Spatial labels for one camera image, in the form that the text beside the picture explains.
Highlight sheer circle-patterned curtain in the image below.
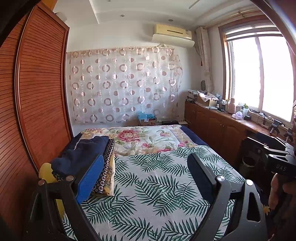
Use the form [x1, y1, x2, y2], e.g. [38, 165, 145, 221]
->
[66, 46, 184, 124]

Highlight open cardboard box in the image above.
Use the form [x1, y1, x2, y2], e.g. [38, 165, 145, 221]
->
[196, 91, 219, 107]

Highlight person's right hand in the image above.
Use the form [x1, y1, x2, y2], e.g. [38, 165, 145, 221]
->
[268, 173, 296, 212]

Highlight tied patterned window curtain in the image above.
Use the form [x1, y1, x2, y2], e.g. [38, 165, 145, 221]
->
[196, 26, 215, 92]

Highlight leaf-print bed sheet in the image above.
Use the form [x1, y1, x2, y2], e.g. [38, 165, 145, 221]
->
[62, 144, 247, 241]

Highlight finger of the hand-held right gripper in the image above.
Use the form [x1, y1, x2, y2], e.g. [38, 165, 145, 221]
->
[262, 147, 296, 161]
[246, 137, 288, 151]

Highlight black patterned pillow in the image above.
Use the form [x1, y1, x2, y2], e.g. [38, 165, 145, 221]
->
[92, 138, 116, 194]

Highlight patterned storage tin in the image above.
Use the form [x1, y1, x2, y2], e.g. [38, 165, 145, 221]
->
[187, 90, 200, 102]

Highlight grey trash bin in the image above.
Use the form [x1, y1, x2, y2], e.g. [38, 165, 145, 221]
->
[241, 156, 258, 175]

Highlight cardboard box with blue contents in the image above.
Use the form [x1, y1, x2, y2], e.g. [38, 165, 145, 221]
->
[137, 111, 158, 127]

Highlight small black tripod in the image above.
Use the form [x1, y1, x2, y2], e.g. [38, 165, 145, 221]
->
[283, 129, 296, 142]
[270, 120, 283, 136]

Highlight navy blue blanket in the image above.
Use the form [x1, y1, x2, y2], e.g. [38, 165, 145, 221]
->
[180, 125, 210, 149]

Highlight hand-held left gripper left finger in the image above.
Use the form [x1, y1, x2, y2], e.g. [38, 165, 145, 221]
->
[23, 153, 104, 241]

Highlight floral blanket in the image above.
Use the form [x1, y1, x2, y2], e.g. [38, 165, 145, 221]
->
[79, 124, 200, 157]

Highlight long wooden cabinet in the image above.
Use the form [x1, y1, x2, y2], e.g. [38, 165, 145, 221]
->
[184, 100, 296, 168]

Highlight cream wall air conditioner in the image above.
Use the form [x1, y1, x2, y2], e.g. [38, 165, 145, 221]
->
[151, 23, 196, 48]

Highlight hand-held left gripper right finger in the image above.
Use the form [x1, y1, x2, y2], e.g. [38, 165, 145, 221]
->
[187, 153, 269, 241]

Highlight navy blue printed t-shirt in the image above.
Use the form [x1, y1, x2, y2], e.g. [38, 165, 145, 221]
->
[51, 136, 110, 179]

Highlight wood-framed window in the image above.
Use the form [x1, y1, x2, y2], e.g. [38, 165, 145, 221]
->
[218, 16, 296, 127]

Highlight wooden slatted wardrobe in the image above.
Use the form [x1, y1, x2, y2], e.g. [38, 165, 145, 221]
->
[0, 5, 75, 232]

